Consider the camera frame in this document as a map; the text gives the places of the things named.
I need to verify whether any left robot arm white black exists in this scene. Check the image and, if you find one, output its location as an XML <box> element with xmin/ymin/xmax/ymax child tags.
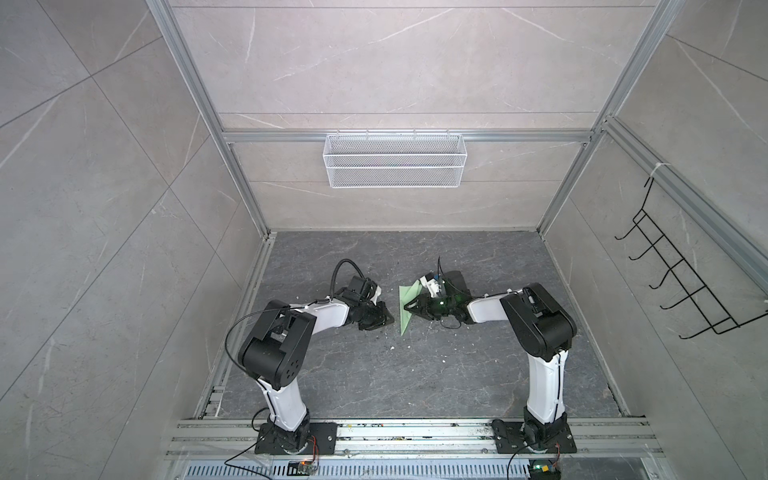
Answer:
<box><xmin>237</xmin><ymin>276</ymin><xmax>394</xmax><ymax>452</ymax></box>

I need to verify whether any small circuit board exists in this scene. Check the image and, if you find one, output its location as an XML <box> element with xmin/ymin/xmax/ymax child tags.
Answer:
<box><xmin>529</xmin><ymin>460</ymin><xmax>561</xmax><ymax>480</ymax></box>
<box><xmin>287</xmin><ymin>460</ymin><xmax>319</xmax><ymax>476</ymax></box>

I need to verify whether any right small circuit board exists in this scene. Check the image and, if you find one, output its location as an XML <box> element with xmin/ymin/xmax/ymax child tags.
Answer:
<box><xmin>529</xmin><ymin>460</ymin><xmax>561</xmax><ymax>480</ymax></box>

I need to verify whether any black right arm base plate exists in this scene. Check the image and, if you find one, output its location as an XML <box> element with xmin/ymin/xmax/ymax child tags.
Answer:
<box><xmin>490</xmin><ymin>416</ymin><xmax>577</xmax><ymax>454</ymax></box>

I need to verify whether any aluminium frame rail front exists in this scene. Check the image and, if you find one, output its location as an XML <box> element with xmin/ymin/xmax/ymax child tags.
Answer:
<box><xmin>164</xmin><ymin>417</ymin><xmax>664</xmax><ymax>459</ymax></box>

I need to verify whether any white wire mesh basket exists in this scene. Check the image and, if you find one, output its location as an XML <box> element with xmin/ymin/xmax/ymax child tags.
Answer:
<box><xmin>322</xmin><ymin>133</ymin><xmax>468</xmax><ymax>189</ymax></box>

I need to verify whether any black wire hook rack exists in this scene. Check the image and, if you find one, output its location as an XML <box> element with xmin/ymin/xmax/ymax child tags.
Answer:
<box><xmin>614</xmin><ymin>178</ymin><xmax>767</xmax><ymax>340</ymax></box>

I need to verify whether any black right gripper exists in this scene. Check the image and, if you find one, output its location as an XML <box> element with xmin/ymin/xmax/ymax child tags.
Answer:
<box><xmin>404</xmin><ymin>294</ymin><xmax>457</xmax><ymax>320</ymax></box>

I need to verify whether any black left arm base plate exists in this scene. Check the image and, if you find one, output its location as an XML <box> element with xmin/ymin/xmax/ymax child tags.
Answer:
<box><xmin>254</xmin><ymin>422</ymin><xmax>339</xmax><ymax>455</ymax></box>

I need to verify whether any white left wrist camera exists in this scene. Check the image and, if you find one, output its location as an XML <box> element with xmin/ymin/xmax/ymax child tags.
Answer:
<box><xmin>369</xmin><ymin>286</ymin><xmax>382</xmax><ymax>304</ymax></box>

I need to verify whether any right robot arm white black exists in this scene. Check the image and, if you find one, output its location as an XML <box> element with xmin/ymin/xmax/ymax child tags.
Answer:
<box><xmin>401</xmin><ymin>271</ymin><xmax>577</xmax><ymax>452</ymax></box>

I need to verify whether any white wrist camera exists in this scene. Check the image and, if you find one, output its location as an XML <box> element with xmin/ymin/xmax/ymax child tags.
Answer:
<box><xmin>419</xmin><ymin>272</ymin><xmax>446</xmax><ymax>298</ymax></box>
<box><xmin>369</xmin><ymin>286</ymin><xmax>382</xmax><ymax>304</ymax></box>

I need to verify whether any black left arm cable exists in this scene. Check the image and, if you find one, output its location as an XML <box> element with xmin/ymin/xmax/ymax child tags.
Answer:
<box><xmin>329</xmin><ymin>258</ymin><xmax>366</xmax><ymax>298</ymax></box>

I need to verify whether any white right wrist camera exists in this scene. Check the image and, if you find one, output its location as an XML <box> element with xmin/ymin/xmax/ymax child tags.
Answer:
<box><xmin>419</xmin><ymin>272</ymin><xmax>446</xmax><ymax>298</ymax></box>

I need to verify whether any left small circuit board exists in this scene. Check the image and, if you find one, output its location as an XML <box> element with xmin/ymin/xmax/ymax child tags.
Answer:
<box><xmin>287</xmin><ymin>460</ymin><xmax>319</xmax><ymax>476</ymax></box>

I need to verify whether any light green paper sheet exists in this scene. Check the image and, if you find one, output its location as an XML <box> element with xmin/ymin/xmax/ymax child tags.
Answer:
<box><xmin>399</xmin><ymin>275</ymin><xmax>435</xmax><ymax>335</ymax></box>

